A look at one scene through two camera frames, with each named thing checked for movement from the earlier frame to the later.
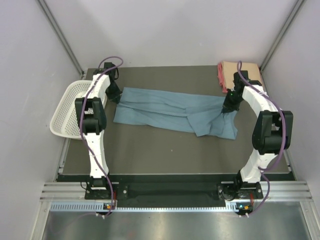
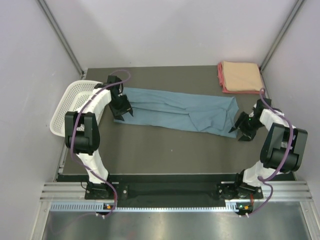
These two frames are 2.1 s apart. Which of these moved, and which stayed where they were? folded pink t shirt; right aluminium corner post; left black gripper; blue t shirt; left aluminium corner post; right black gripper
Moved: left black gripper; right black gripper
Stayed: right aluminium corner post; folded pink t shirt; left aluminium corner post; blue t shirt
